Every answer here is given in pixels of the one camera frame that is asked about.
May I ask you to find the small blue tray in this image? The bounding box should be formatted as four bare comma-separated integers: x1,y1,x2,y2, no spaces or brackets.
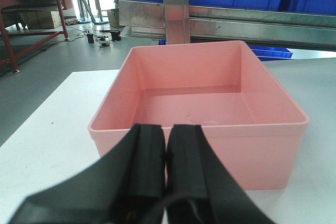
249,46,293,61

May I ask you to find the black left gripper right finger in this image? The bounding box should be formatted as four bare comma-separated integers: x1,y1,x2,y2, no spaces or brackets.
166,124,273,223

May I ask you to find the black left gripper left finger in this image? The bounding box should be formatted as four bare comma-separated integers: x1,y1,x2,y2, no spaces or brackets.
10,124,165,223

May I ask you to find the cardboard box under workbench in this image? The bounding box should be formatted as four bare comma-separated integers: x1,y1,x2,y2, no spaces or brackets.
25,11,61,29

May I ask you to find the pink plastic box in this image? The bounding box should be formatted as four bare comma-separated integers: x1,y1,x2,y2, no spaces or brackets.
88,41,309,190

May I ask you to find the red metal workbench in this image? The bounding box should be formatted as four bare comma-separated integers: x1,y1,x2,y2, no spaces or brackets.
1,0,72,73

